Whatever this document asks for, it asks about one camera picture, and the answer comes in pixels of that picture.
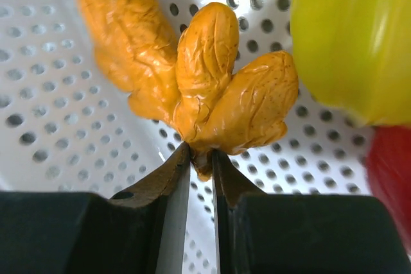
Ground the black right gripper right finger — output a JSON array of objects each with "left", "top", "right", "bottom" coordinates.
[{"left": 212, "top": 150, "right": 410, "bottom": 273}]

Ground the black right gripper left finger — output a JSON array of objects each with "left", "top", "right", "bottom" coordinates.
[{"left": 1, "top": 143, "right": 190, "bottom": 273}]

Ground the yellow green starfruit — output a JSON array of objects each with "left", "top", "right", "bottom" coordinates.
[{"left": 290, "top": 0, "right": 410, "bottom": 126}]

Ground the orange ginger root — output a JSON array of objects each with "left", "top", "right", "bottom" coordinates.
[{"left": 77, "top": 0, "right": 299, "bottom": 181}]

